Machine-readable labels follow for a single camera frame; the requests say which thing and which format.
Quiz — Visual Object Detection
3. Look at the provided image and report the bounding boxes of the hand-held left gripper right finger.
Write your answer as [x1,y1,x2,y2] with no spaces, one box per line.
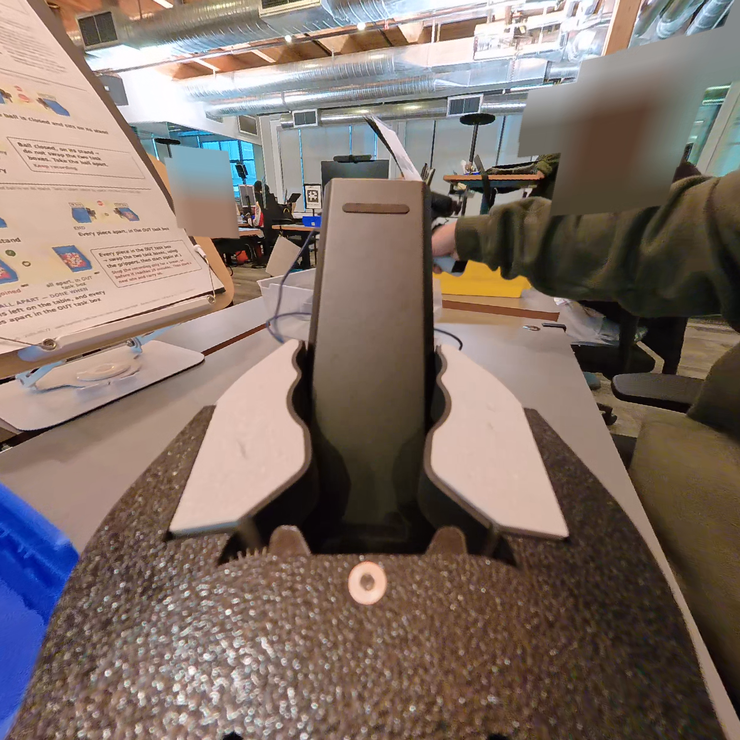
[424,345,571,541]

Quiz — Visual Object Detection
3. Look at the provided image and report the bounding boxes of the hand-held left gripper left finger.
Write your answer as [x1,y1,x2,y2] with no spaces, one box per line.
[168,339,318,538]

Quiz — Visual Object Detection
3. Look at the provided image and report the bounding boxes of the dark stand panel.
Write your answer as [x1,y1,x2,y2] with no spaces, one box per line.
[301,178,437,553]

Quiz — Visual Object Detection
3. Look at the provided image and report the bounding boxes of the blue braided cable teal plug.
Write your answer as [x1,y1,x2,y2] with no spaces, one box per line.
[265,228,463,350]

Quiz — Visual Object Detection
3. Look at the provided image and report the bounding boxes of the clear plastic bin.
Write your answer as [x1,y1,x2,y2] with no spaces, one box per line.
[257,272,445,325]

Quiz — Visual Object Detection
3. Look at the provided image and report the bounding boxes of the person's right forearm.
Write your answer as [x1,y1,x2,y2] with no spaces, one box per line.
[454,153,740,325]

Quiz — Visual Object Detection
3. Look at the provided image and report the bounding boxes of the grey desk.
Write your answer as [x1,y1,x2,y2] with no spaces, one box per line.
[0,294,740,740]

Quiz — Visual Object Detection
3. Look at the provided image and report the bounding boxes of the person's right hand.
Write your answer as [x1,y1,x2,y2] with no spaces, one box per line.
[431,221,463,262]

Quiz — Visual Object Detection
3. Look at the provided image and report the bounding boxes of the black floor lamp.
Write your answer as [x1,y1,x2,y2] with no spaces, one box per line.
[459,113,496,170]

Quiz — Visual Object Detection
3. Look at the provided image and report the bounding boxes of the yellow plastic bin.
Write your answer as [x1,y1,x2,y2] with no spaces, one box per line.
[434,260,533,298]

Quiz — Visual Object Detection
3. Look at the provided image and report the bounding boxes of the large black screen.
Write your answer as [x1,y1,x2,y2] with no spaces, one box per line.
[321,159,389,188]

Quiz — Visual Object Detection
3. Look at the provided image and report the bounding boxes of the rows of office desks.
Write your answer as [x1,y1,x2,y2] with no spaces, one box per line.
[237,165,562,321]

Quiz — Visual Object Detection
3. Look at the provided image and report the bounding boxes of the silver document stand base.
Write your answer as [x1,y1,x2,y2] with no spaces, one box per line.
[0,338,206,431]

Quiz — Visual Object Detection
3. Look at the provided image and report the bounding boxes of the silver ventilation ducts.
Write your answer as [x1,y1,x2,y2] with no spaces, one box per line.
[81,0,740,125]

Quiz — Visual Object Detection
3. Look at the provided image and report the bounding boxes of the grey panel board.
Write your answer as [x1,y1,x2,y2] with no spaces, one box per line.
[266,237,313,276]

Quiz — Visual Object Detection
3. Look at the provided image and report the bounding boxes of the black mesh office chair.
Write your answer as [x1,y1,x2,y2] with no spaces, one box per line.
[612,373,705,412]

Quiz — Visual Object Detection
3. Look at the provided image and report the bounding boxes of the instruction sheet on stand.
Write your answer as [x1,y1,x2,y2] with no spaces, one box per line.
[0,0,235,379]

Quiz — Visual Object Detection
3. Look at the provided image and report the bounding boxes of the person's green jacket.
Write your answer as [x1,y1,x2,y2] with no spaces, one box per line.
[629,341,740,700]

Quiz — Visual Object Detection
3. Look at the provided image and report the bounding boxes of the blue plastic bin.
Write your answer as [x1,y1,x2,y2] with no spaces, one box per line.
[0,483,79,740]

